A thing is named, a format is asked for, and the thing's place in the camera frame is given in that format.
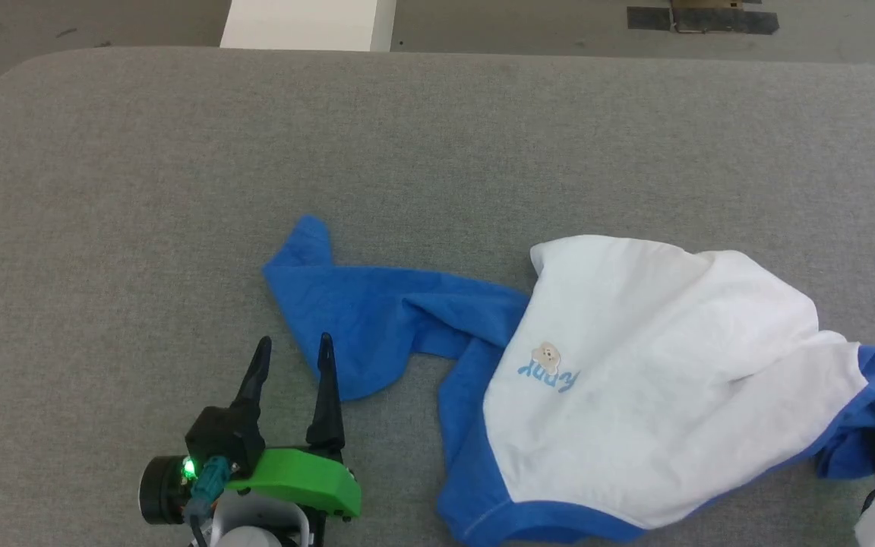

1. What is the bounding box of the white rectangular box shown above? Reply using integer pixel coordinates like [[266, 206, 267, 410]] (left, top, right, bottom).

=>
[[219, 0, 397, 53]]

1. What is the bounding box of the small black floor tape patch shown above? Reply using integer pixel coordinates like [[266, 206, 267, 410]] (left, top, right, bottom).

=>
[[627, 7, 672, 32]]

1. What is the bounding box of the long black floor tape patch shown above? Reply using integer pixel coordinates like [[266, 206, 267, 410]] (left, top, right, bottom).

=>
[[670, 0, 781, 36]]

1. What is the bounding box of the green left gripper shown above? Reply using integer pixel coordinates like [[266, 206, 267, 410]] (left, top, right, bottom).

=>
[[138, 331, 363, 526]]

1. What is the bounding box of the white and blue shirt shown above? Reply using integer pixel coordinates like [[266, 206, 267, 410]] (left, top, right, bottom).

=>
[[262, 214, 875, 547]]

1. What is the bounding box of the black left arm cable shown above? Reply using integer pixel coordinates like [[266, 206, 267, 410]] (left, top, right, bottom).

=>
[[188, 456, 235, 547]]

